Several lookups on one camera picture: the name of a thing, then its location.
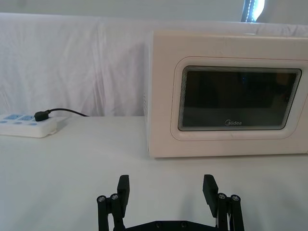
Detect white curtain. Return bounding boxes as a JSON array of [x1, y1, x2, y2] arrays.
[[0, 0, 308, 117]]

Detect white power strip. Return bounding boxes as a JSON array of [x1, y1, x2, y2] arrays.
[[0, 114, 67, 139]]

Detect black plug with cable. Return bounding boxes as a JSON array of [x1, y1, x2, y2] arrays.
[[34, 108, 90, 122]]

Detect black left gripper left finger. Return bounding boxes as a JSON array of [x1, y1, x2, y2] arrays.
[[96, 175, 131, 231]]

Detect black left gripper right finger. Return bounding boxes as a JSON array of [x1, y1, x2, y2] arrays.
[[203, 174, 245, 231]]

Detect white table cloth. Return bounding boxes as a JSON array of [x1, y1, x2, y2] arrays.
[[0, 115, 308, 231]]

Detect cream microwave oven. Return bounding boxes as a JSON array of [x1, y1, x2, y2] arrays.
[[143, 29, 308, 158]]

